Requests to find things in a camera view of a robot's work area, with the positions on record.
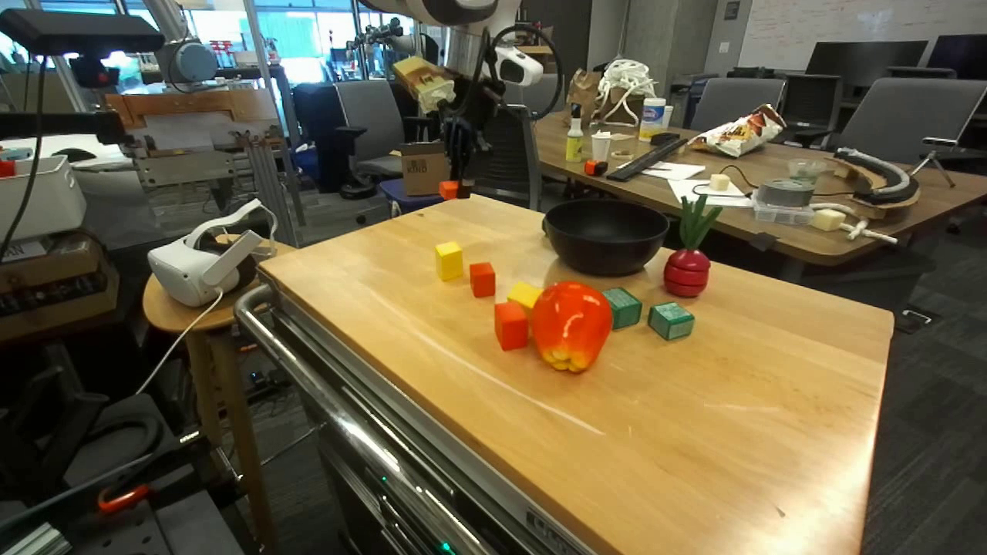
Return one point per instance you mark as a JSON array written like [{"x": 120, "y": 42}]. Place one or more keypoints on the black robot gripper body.
[{"x": 464, "y": 126}]

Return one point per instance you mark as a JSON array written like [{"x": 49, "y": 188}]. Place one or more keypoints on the small orange wooden cube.
[{"x": 448, "y": 188}]

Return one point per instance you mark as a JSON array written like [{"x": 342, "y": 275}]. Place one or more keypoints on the yellow wooden cube block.
[{"x": 448, "y": 261}]

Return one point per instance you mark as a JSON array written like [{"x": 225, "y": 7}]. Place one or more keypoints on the orange wooden block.
[{"x": 484, "y": 279}]

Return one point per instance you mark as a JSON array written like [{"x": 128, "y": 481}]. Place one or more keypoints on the red wooden block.
[{"x": 510, "y": 325}]

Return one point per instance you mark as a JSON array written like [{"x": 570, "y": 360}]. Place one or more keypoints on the red apple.
[{"x": 572, "y": 325}]

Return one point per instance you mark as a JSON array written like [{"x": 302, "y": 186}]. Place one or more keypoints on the teal wooden cube block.
[{"x": 626, "y": 306}]

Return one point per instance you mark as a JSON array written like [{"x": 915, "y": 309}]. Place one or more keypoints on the red toy radish green leaves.
[{"x": 687, "y": 271}]

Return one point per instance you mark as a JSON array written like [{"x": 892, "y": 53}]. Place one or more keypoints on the teal wooden rectangular block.
[{"x": 670, "y": 322}]

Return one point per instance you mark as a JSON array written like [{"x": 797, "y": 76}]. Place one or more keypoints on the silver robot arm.
[{"x": 484, "y": 64}]

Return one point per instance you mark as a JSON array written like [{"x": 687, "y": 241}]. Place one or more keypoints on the black bowl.
[{"x": 602, "y": 234}]

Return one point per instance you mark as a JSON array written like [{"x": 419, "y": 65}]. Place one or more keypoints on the small glue bottle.
[{"x": 574, "y": 139}]

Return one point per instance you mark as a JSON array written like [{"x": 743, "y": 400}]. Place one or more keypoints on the black keyboard bar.
[{"x": 663, "y": 147}]

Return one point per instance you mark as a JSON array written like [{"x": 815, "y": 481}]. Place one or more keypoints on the white paper sheets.
[{"x": 700, "y": 184}]

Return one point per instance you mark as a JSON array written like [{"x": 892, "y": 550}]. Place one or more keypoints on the snack chips bag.
[{"x": 744, "y": 135}]

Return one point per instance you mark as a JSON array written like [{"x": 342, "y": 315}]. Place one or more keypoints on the white VR headset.
[{"x": 196, "y": 271}]

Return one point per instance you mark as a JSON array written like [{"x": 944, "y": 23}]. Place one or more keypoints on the round wooden stool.
[{"x": 220, "y": 393}]

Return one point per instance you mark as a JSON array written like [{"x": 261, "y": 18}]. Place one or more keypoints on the wooden office desk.
[{"x": 812, "y": 207}]

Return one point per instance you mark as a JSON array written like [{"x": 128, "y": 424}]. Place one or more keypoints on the grey office chair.
[{"x": 915, "y": 119}]

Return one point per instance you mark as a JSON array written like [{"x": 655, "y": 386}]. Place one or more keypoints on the grey curved headband device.
[{"x": 878, "y": 180}]

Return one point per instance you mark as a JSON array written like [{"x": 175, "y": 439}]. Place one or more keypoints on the steel cart handle bar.
[{"x": 388, "y": 488}]

